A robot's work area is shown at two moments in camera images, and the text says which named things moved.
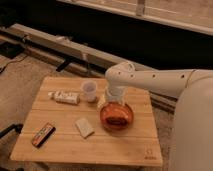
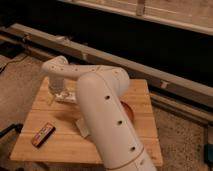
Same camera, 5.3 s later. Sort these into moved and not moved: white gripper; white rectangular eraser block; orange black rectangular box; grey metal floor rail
Moved: white gripper
Not moved: white rectangular eraser block; grey metal floor rail; orange black rectangular box
